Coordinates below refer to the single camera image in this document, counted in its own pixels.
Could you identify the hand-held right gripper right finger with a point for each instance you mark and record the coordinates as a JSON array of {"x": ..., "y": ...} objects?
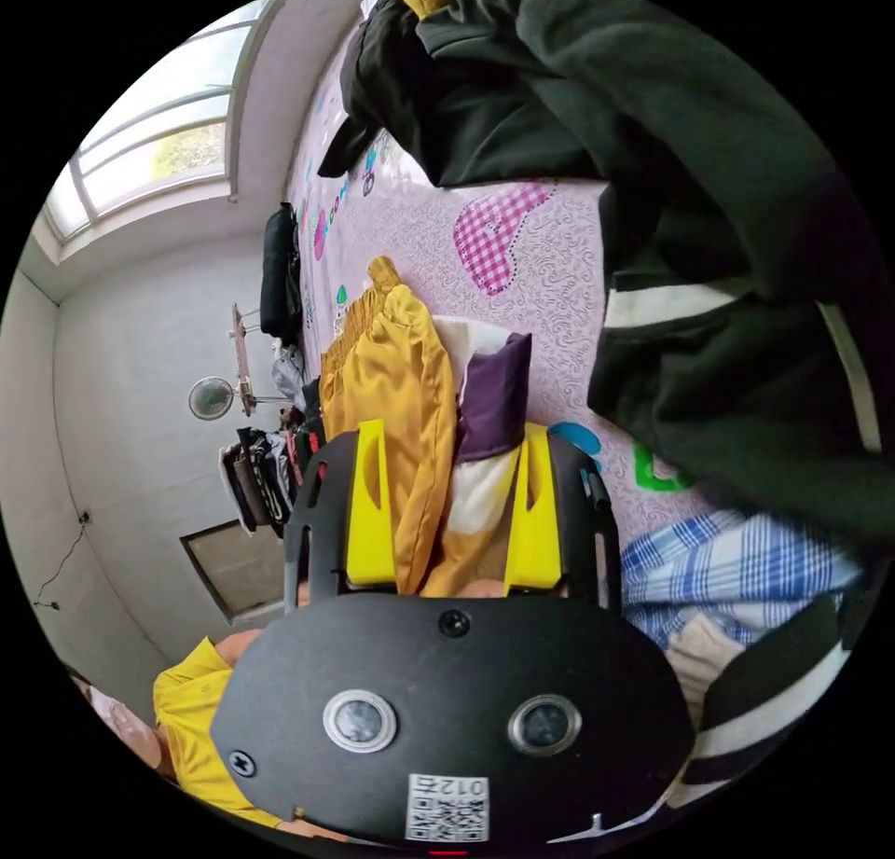
[{"x": 538, "y": 523}]

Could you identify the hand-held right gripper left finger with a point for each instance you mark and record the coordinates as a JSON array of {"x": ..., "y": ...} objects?
[{"x": 367, "y": 523}]

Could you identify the bed with pink printed sheet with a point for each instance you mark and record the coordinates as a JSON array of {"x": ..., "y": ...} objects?
[{"x": 559, "y": 271}]

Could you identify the standing fan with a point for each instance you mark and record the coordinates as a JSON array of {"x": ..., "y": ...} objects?
[{"x": 210, "y": 398}]

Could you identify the window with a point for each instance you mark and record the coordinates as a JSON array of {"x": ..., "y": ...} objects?
[{"x": 150, "y": 138}]

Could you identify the yellow jacket with purple panel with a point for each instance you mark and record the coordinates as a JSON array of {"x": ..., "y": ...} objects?
[{"x": 398, "y": 397}]

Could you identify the shelf with clothes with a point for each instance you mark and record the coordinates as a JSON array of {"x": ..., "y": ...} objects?
[{"x": 262, "y": 467}]

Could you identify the person's body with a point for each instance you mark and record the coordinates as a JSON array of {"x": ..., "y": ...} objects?
[{"x": 192, "y": 726}]

